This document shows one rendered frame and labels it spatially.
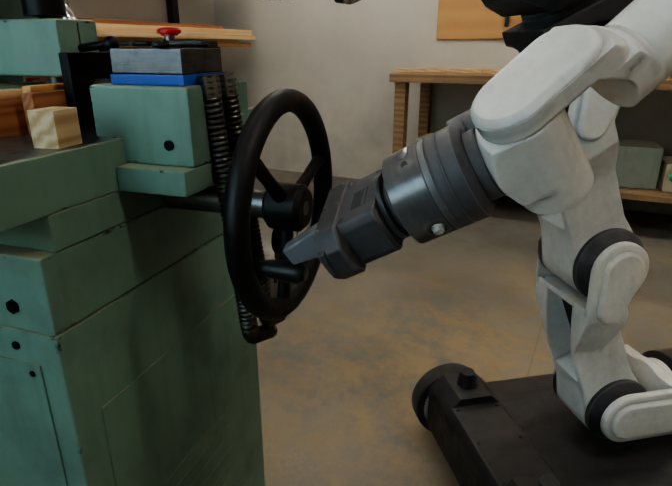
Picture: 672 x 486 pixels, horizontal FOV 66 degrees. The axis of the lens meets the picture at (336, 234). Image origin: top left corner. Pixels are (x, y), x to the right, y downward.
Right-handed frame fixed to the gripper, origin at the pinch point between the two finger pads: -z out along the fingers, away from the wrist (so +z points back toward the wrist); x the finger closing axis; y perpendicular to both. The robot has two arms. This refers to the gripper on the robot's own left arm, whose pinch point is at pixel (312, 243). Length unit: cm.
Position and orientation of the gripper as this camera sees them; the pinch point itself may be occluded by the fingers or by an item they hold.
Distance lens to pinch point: 53.3
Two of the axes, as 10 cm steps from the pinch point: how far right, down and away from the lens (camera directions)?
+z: 8.2, -3.8, -4.3
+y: -5.5, -7.4, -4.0
